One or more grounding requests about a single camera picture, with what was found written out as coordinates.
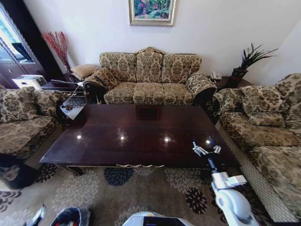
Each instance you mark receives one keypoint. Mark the floral patterned rug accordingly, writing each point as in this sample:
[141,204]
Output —
[105,195]

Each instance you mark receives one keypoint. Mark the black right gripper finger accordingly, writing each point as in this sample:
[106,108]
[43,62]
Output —
[198,149]
[213,143]

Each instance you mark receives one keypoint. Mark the floral sofa with wicker side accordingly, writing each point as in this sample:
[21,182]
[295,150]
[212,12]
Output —
[21,117]

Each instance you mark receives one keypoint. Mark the floral sofa with pillow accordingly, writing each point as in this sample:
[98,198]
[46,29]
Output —
[270,150]

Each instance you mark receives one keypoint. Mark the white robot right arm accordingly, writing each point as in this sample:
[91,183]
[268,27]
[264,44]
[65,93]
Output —
[232,202]

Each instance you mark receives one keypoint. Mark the beige quilted cushion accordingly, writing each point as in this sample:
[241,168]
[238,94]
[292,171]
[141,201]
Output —
[83,70]

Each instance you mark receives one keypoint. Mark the red dried branches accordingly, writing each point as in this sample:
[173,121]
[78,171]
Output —
[57,47]

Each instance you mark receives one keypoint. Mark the framed landscape painting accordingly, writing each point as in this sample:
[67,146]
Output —
[152,10]

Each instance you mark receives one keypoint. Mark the white printer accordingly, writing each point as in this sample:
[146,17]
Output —
[29,81]

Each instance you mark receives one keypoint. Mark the white desk telephone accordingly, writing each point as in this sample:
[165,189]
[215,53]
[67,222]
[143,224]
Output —
[216,75]

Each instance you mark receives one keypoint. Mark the dark wooden side table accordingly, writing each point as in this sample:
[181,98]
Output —
[228,82]

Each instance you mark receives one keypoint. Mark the dark wooden glass cabinet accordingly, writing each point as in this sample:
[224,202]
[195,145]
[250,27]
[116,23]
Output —
[35,35]

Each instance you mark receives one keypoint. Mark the white robot front shell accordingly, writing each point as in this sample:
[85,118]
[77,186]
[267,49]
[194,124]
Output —
[141,217]

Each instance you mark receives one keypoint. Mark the green spiky plant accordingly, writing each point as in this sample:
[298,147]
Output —
[251,56]

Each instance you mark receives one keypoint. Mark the dark red plant pot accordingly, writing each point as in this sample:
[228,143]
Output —
[239,74]

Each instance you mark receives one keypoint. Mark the dark side table with tray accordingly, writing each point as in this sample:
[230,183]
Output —
[61,86]

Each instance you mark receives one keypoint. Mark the floral three-seat sofa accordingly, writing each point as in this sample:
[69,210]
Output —
[150,89]

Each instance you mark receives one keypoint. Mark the floral throw pillow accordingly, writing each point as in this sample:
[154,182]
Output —
[264,106]

